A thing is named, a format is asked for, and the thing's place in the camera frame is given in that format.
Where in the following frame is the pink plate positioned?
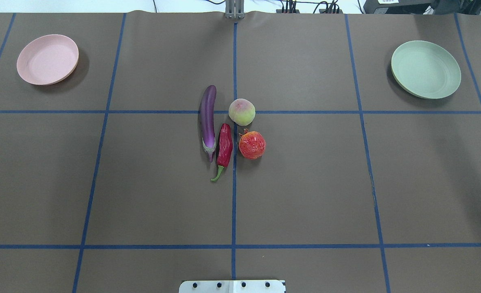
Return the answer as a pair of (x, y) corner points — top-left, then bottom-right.
(17, 35), (79, 86)

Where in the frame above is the green pink peach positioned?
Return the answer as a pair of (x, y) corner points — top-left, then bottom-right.
(229, 98), (256, 126)

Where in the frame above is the purple eggplant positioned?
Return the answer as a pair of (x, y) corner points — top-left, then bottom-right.
(199, 85), (216, 162)

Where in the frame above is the red chili pepper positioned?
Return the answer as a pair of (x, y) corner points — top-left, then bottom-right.
(211, 124), (233, 182)

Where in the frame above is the green plate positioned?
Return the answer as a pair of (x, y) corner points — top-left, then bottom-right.
(391, 40), (462, 100)

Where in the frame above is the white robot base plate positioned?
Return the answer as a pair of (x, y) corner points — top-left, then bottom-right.
(178, 280), (286, 293)

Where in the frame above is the red pomegranate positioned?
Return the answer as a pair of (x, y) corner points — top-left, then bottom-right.
(238, 128), (267, 160)

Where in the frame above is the aluminium frame post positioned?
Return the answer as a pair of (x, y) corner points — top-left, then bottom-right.
(225, 0), (245, 19)

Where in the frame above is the brown table mat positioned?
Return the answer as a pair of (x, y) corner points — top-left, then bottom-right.
(0, 11), (481, 293)

